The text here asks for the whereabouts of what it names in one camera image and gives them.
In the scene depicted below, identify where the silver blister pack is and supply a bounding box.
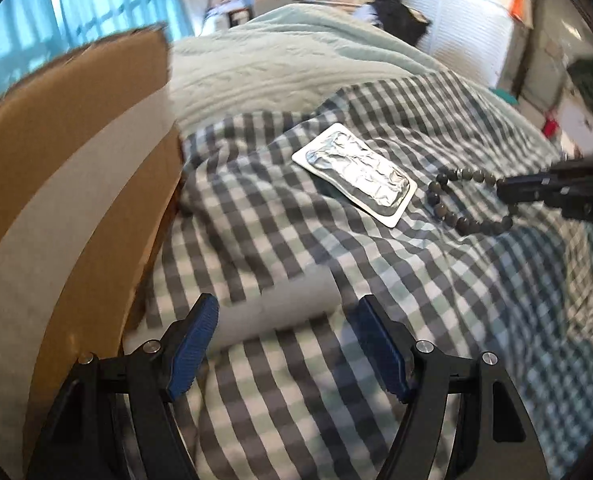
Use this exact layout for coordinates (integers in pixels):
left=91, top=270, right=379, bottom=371
left=291, top=122, right=418, bottom=229

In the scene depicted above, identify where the pale green knitted blanket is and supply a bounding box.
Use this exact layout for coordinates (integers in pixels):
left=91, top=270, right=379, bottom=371
left=168, top=2, right=562, bottom=158

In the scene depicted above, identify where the grey checked blanket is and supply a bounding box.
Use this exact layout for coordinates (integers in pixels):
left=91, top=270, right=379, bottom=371
left=121, top=70, right=593, bottom=480

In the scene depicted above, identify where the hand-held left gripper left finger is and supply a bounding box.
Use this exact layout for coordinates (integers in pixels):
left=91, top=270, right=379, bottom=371
left=24, top=292, right=220, bottom=480

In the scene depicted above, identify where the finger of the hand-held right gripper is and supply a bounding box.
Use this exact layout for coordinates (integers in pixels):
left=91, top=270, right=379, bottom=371
left=497, top=172, right=593, bottom=225
left=551, top=156, right=593, bottom=182

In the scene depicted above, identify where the blue window curtain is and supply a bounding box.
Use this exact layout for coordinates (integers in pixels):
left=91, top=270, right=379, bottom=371
left=0, top=0, right=193, bottom=113

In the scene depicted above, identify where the pink and teal container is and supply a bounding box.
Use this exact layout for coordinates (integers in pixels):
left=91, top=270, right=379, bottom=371
left=491, top=86, right=521, bottom=107

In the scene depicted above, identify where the white plastic tube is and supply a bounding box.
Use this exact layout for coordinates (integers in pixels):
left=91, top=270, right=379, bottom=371
left=210, top=265, right=341, bottom=354

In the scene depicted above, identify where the white wardrobe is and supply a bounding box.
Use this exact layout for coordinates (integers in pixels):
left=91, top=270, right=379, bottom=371
left=415, top=0, right=530, bottom=92

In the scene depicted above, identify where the brown cardboard box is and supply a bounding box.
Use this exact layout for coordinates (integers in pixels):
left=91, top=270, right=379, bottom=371
left=0, top=25, right=184, bottom=480

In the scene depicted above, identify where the dark bead bracelet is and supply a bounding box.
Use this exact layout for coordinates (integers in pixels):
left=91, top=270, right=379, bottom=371
left=425, top=167, right=516, bottom=237

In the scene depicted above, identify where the pile of dark clothes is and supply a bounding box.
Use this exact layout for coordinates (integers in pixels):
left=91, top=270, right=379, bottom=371
left=365, top=0, right=433, bottom=47

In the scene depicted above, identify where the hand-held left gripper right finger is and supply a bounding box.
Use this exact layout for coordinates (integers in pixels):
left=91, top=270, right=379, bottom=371
left=354, top=295, right=550, bottom=480

